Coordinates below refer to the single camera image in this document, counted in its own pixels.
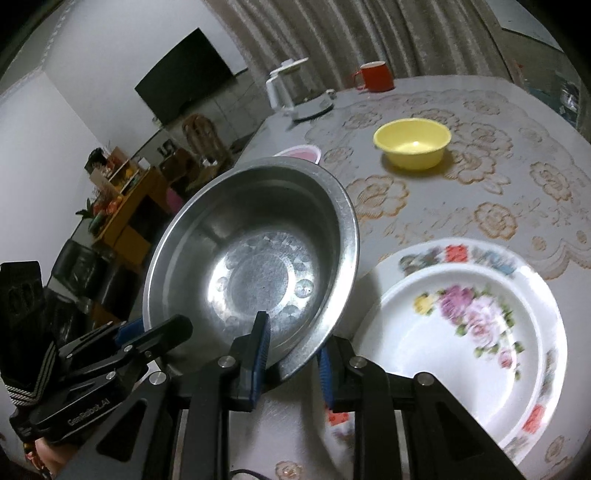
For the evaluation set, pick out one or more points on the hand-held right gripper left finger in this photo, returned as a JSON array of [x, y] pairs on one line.
[[263, 350]]

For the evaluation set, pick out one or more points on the pink bin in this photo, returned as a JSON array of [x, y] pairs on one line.
[[173, 201]]

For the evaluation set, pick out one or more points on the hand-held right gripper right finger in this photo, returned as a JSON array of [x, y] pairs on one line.
[[327, 374]]

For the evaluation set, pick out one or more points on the person's left hand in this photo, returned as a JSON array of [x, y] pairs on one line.
[[46, 457]]

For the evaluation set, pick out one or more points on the small white floral plate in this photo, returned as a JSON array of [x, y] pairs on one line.
[[461, 332]]

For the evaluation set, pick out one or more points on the lace table cloth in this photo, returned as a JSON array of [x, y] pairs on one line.
[[508, 161]]

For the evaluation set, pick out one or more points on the wide beige curtain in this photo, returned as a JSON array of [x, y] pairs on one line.
[[369, 32]]

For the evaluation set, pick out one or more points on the steel bowl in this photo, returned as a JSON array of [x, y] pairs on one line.
[[258, 240]]

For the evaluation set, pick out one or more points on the black padded seat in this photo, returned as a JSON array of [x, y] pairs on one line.
[[87, 272]]

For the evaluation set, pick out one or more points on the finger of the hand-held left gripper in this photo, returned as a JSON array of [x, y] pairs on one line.
[[152, 337], [129, 331]]

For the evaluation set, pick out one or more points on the brown wooden chair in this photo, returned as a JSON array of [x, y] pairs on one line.
[[203, 138]]

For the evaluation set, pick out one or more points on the black television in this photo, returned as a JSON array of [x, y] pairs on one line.
[[184, 76]]

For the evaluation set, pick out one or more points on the yellow bowl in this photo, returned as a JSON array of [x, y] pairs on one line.
[[411, 143]]

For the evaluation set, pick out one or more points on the large white printed plate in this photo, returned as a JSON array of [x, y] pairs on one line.
[[461, 256]]

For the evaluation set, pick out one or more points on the wooden cabinet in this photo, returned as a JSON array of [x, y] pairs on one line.
[[124, 203]]

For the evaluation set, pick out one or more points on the white electric kettle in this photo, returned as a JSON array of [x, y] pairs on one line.
[[288, 94]]

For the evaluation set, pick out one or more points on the red mug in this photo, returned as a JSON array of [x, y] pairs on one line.
[[376, 76]]

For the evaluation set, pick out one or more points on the red bowl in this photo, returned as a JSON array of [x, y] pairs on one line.
[[300, 152]]

